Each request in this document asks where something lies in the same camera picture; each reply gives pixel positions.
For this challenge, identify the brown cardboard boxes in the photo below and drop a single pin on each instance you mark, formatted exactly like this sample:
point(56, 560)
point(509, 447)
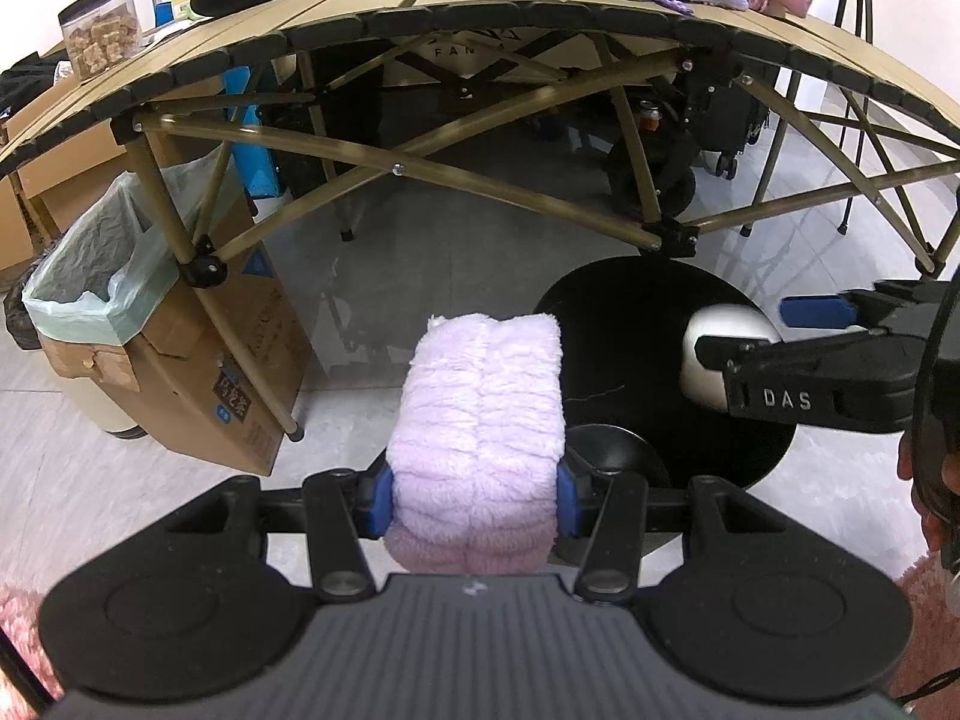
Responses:
point(60, 165)

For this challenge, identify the black plastic bag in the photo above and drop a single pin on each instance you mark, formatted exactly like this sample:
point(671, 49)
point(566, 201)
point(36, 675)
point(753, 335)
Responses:
point(21, 319)

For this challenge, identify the pale green plastic bag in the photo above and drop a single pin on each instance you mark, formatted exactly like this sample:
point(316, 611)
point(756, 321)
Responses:
point(82, 262)

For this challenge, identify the black wheel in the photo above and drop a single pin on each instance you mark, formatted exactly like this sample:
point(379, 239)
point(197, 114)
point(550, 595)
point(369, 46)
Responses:
point(651, 184)

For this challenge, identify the black suitcase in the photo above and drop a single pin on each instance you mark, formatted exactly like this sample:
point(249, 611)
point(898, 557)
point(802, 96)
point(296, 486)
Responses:
point(727, 120)

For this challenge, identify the cream round bin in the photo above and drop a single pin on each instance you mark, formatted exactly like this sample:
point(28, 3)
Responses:
point(97, 409)

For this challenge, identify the black round stand base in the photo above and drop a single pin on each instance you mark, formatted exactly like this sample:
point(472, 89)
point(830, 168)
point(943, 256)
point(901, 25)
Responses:
point(622, 345)

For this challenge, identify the clear plastic snack jar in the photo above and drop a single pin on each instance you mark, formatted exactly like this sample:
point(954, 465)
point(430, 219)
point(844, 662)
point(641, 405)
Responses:
point(101, 30)

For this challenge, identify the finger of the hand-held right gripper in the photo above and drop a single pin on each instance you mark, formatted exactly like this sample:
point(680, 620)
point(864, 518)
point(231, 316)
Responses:
point(817, 310)
point(825, 382)

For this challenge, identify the white round container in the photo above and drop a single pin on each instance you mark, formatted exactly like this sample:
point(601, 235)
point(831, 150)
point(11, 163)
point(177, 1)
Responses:
point(724, 322)

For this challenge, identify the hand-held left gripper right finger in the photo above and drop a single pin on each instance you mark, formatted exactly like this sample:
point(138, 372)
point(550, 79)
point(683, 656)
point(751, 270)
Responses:
point(568, 499)

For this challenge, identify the black tripod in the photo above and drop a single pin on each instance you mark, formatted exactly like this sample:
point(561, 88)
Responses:
point(855, 52)

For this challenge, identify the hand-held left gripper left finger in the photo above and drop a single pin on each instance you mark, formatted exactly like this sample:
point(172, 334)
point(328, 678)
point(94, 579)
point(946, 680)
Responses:
point(377, 501)

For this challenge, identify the tan folding table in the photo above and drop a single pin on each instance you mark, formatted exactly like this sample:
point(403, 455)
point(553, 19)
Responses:
point(600, 15)

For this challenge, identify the lined cardboard box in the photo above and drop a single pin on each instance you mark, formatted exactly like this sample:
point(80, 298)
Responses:
point(232, 360)

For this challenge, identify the lavender fluffy cloth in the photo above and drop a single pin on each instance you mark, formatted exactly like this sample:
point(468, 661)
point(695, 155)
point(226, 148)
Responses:
point(480, 435)

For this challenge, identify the dark cloth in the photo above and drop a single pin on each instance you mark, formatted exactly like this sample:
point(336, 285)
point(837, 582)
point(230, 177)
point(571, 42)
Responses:
point(26, 82)

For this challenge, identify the blue plastic board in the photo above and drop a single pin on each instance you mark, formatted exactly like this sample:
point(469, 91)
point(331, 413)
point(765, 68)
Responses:
point(259, 157)

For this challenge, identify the person's right hand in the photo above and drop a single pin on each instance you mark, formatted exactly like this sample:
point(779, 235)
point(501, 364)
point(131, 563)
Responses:
point(930, 521)

